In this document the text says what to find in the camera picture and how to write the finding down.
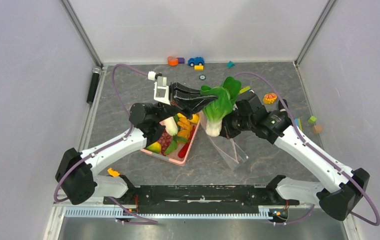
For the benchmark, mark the purple toy block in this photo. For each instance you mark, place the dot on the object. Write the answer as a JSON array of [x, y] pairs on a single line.
[[181, 60]]

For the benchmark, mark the small green cube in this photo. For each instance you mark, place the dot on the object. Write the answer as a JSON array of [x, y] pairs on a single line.
[[312, 120]]

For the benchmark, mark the pink perforated plastic basket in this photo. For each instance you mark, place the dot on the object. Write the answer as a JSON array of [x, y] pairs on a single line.
[[173, 157]]

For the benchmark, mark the white toy eggplant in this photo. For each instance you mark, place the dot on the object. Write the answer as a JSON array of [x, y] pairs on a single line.
[[170, 126]]

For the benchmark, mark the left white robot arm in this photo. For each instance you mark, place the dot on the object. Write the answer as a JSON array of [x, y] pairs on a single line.
[[77, 174]]

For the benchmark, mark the green white stacked toy bricks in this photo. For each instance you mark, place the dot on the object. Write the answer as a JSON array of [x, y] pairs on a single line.
[[244, 89]]

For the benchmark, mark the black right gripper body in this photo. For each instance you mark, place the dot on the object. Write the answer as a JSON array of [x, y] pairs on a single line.
[[235, 123]]

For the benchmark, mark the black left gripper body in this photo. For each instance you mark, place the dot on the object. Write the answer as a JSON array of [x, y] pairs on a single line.
[[165, 111]]

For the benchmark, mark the red toy chili pepper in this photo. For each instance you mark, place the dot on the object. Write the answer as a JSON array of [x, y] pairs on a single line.
[[184, 150]]

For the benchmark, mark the small wooden cube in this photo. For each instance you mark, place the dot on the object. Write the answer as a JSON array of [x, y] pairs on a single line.
[[317, 129]]

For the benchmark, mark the blue toy car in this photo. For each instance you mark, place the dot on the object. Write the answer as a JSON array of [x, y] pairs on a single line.
[[196, 61]]

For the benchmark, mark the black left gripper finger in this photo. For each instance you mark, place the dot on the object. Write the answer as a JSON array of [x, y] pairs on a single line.
[[194, 105], [179, 91]]

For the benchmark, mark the clear dotted zip top bag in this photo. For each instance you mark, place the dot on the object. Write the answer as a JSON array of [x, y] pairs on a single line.
[[231, 153]]

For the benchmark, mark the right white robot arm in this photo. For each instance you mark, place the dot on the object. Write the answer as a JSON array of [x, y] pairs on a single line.
[[339, 187]]

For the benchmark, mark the yellow toy block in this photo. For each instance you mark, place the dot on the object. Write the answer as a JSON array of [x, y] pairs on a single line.
[[198, 67]]

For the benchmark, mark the yellow toy squash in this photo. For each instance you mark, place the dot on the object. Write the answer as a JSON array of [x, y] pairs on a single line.
[[194, 120]]

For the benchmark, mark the yellow butterfly toy brick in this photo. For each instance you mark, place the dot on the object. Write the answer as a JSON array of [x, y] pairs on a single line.
[[269, 98]]

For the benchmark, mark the teal toy triangle block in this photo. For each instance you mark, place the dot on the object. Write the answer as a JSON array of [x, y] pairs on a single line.
[[230, 64]]

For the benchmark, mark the orange toy block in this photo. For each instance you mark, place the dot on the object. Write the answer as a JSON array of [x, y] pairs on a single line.
[[172, 61]]

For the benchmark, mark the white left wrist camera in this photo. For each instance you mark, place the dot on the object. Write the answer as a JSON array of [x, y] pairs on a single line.
[[161, 88]]

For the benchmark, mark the yellow green toy mango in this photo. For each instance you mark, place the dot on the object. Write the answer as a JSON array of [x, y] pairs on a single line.
[[156, 148]]

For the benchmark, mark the black toy microphone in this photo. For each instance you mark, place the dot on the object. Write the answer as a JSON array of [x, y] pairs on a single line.
[[282, 105]]

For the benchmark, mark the red toy grapes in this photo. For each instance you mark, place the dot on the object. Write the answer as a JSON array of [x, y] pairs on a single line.
[[165, 140]]

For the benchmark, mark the black silver microphone on rail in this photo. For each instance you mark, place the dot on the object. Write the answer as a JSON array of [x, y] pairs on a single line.
[[96, 71]]

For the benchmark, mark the red blue toy brick house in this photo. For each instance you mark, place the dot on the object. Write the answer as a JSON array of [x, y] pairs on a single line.
[[298, 123]]

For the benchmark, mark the orange toy ginger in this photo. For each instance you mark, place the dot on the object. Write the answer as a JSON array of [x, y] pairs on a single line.
[[185, 128]]

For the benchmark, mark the green toy bok choy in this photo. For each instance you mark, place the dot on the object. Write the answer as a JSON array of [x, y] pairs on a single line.
[[215, 111]]

